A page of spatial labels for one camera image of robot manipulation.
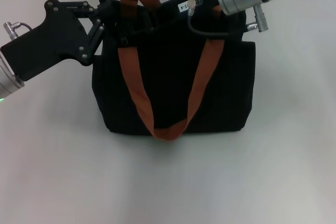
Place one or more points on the black fabric food bag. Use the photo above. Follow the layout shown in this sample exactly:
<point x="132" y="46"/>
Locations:
<point x="170" y="77"/>

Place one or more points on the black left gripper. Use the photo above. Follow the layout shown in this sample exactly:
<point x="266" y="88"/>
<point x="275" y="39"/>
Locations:
<point x="50" y="43"/>

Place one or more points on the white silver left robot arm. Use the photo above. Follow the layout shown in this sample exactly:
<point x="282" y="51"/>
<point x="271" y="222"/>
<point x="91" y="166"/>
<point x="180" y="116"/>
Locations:
<point x="6" y="82"/>

